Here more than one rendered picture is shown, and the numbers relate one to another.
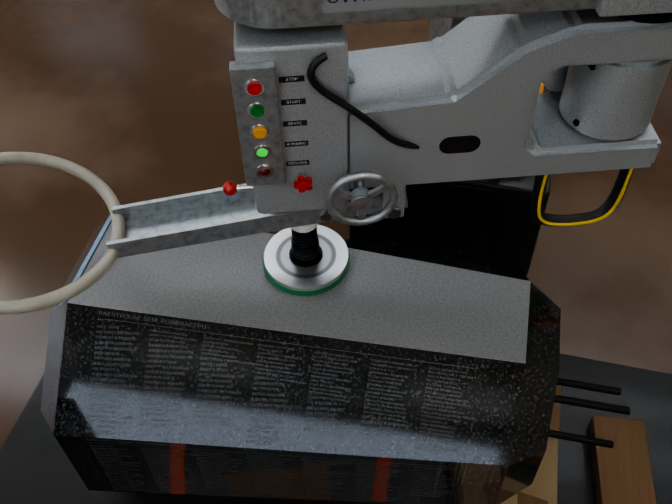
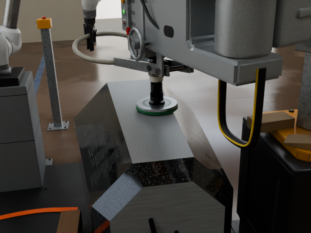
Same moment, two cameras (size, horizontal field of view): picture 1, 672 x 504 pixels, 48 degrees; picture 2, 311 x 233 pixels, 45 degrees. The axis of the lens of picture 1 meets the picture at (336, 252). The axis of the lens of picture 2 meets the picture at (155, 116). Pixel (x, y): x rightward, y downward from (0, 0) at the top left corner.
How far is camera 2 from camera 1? 1.88 m
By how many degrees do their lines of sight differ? 59
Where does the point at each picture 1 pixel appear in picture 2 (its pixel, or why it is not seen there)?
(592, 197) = not seen: outside the picture
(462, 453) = (91, 188)
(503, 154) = (180, 44)
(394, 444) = (90, 170)
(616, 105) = (216, 23)
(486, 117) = (174, 15)
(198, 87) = not seen: outside the picture
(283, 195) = not seen: hidden behind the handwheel
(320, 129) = (136, 6)
